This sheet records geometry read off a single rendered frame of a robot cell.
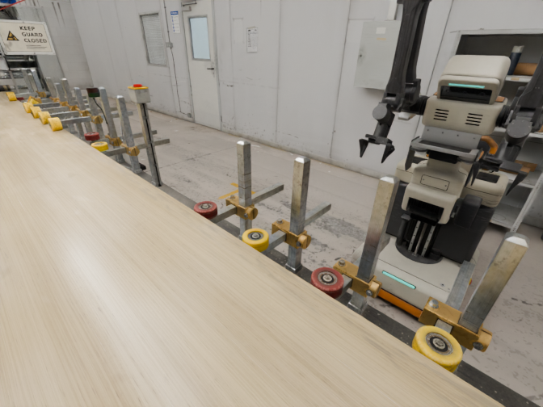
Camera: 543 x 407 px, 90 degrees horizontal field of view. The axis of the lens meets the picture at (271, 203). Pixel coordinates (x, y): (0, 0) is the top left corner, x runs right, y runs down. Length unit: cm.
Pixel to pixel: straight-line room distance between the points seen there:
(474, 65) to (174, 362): 139
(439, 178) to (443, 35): 204
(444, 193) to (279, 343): 118
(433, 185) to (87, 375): 146
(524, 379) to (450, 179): 106
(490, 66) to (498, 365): 144
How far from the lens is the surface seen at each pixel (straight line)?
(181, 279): 72
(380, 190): 69
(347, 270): 86
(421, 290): 178
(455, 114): 146
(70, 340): 70
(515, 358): 209
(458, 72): 141
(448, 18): 336
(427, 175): 155
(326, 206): 110
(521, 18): 327
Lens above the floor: 139
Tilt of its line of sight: 30 degrees down
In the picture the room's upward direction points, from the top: 1 degrees clockwise
